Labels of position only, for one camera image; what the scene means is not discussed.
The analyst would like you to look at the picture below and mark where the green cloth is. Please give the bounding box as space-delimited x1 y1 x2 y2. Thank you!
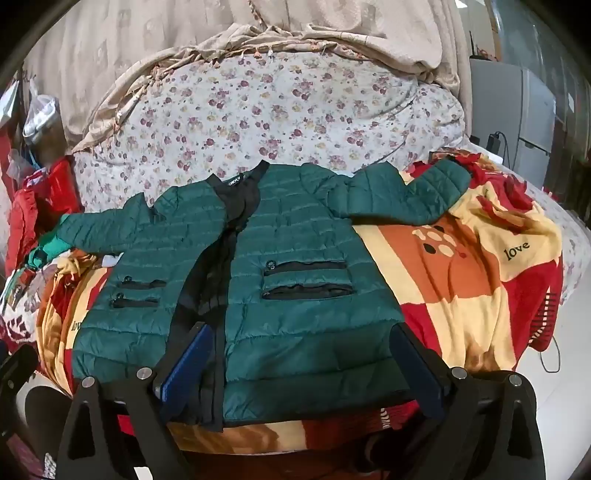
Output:
25 230 71 269

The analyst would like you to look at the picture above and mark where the red cloth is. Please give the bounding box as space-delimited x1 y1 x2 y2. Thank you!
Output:
8 156 80 271

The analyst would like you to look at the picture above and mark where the beige fringed bedspread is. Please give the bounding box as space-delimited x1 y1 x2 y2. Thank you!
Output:
22 0 472 154

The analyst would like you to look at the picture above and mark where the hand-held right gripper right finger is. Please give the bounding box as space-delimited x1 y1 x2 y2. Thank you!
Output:
388 325 544 480

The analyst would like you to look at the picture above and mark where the grey refrigerator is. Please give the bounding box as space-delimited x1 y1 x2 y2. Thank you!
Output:
513 68 557 191

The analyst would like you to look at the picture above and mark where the clear plastic bag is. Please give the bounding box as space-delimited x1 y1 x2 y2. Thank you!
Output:
22 93 64 154

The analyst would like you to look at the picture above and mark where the grey cabinet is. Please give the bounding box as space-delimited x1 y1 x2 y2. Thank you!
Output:
469 56 523 153

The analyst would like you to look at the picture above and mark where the black cable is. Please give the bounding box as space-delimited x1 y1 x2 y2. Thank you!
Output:
536 330 562 374

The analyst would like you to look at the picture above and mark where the red orange printed blanket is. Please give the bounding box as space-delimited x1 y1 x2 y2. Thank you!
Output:
36 151 568 480

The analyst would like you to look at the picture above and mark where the green puffer jacket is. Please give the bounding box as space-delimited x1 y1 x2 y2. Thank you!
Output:
55 161 472 432

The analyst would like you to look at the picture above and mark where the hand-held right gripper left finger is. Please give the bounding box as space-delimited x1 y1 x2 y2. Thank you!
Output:
55 322 218 480

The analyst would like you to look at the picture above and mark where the floral quilt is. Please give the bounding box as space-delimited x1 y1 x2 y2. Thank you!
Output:
69 50 465 210

